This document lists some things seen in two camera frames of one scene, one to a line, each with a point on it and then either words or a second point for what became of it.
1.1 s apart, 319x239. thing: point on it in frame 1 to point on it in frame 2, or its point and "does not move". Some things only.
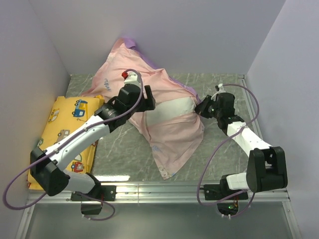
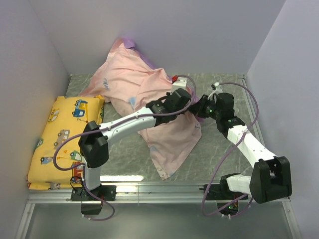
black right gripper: x=201 y=108 does not move
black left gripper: x=148 y=104 to x=168 y=94
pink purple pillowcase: x=172 y=143 does not move
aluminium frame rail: x=179 y=192 does not move
